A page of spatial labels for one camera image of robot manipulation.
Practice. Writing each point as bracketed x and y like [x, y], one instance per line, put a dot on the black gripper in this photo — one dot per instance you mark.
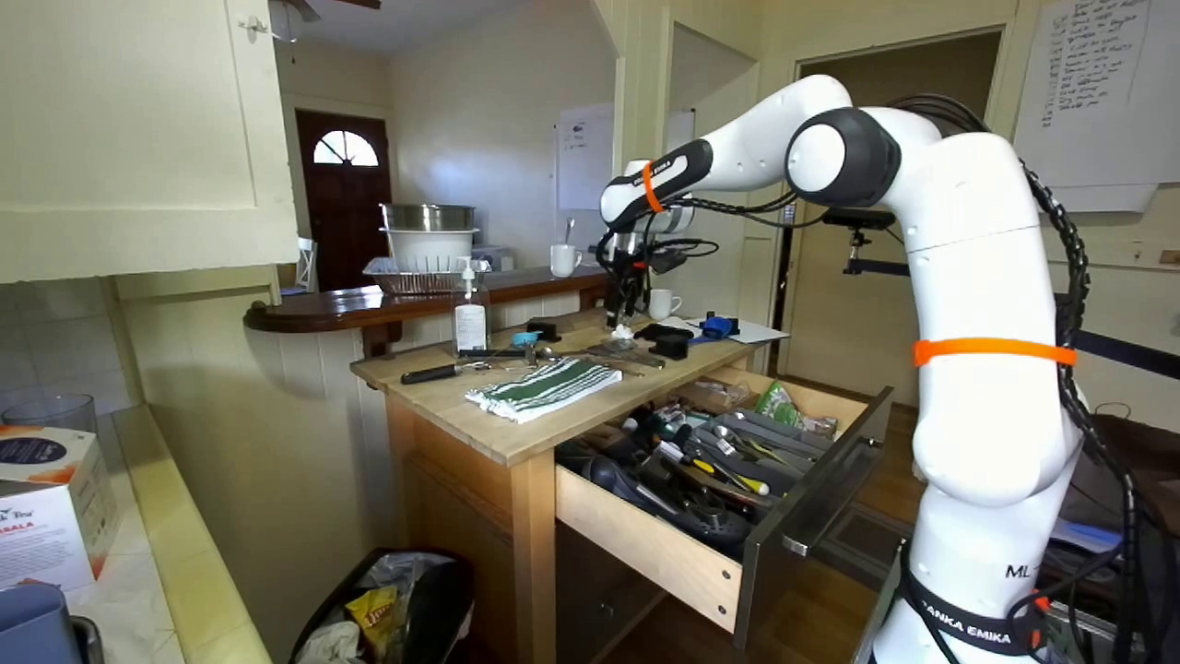
[629, 258]

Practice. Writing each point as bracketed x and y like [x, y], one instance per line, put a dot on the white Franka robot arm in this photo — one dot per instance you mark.
[983, 369]

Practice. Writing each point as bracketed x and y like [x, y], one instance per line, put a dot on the open wooden drawer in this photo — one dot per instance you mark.
[649, 547]

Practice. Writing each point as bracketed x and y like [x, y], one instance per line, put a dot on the crumpled white plastic wrap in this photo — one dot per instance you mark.
[619, 333]

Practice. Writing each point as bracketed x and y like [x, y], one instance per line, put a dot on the black cloth pad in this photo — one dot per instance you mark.
[670, 342]

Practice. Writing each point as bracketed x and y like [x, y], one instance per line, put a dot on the white mug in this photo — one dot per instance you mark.
[561, 258]

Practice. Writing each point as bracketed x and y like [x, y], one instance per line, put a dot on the small black plastic stand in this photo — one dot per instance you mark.
[544, 331]

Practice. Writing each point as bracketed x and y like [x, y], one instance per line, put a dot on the blue measuring scoop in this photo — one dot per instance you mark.
[523, 342]

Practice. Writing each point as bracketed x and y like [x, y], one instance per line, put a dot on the green striped kitchen towel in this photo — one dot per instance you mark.
[539, 390]

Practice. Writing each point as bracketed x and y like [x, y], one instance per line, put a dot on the white paper sheet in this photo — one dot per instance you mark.
[762, 333]

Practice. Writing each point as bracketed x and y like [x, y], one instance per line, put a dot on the white pump soap bottle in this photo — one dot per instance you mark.
[469, 326]

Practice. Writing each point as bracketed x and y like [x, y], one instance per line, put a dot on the long black utensil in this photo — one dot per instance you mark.
[613, 473]

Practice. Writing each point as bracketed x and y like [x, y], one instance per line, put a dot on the yellow black screwdriver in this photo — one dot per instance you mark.
[729, 473]

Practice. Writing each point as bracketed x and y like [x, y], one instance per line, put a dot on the steel cooking pot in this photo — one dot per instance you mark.
[429, 214]

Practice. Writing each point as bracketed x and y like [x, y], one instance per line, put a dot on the wooden kitchen island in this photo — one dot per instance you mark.
[456, 516]

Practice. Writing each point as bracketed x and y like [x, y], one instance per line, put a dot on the brown wooden bar shelf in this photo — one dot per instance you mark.
[334, 307]

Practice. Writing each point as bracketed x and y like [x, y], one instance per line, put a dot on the dark wooden door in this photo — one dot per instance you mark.
[343, 208]

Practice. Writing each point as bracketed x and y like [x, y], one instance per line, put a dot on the white orange carton box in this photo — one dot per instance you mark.
[50, 516]

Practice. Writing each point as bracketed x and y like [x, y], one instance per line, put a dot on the white wall poster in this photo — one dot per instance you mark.
[582, 155]

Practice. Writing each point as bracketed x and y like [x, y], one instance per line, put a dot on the black camera stand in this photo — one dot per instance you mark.
[875, 241]

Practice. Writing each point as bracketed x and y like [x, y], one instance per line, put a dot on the white handwritten wall sheet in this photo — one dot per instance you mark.
[1094, 98]

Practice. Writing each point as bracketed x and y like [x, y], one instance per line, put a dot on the cream wall cabinet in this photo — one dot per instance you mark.
[134, 122]

